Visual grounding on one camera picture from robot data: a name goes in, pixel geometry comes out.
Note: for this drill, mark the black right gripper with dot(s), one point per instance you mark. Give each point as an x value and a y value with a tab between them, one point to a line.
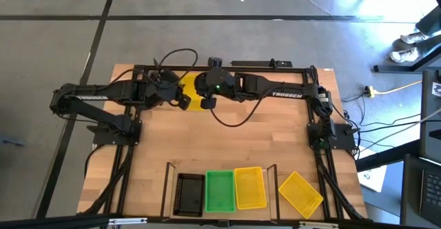
215	84

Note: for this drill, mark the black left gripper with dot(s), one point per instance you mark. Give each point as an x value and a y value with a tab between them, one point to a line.
163	87

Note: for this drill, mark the yellow plastic basket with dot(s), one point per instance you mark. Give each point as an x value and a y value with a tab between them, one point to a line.
250	188
300	194
190	84

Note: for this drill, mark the green plastic basket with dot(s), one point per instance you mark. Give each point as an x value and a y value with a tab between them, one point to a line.
220	191

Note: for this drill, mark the black plastic basket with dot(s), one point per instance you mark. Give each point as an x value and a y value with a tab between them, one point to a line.
189	195

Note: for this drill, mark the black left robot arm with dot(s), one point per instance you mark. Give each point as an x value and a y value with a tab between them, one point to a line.
89	96

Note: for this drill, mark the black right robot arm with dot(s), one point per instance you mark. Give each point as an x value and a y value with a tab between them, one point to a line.
286	92

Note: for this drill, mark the black power strip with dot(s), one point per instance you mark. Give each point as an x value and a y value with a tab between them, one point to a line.
256	63

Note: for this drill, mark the yellow power plug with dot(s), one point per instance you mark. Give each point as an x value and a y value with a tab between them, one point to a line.
370	91

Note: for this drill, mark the white paper sheet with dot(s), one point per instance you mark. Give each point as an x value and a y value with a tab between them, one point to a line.
372	178

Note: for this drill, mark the black desk leg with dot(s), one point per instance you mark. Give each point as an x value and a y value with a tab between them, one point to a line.
399	67

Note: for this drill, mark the person's white shoe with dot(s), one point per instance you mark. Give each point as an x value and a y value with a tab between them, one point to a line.
411	37
404	54

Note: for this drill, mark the grey computer case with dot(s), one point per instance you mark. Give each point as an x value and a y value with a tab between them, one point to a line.
430	118

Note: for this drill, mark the person's leg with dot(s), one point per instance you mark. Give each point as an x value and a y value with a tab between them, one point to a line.
430	23
430	46

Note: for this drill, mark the black keyboard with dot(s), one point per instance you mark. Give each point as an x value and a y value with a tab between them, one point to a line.
430	191

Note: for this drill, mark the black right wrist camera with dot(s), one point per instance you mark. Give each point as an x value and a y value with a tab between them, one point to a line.
208	103

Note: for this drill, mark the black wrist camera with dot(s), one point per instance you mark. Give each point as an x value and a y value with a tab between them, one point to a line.
184	102
208	103

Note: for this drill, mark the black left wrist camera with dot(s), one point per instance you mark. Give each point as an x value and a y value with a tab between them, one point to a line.
184	102

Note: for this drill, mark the black aluminium table frame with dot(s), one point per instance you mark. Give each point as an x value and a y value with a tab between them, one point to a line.
275	69

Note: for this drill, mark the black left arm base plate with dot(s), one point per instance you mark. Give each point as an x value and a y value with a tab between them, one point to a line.
103	138

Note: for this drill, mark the black table-level camera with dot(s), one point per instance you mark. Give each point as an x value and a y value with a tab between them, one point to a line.
223	223

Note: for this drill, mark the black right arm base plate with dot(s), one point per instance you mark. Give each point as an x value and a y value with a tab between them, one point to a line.
344	141

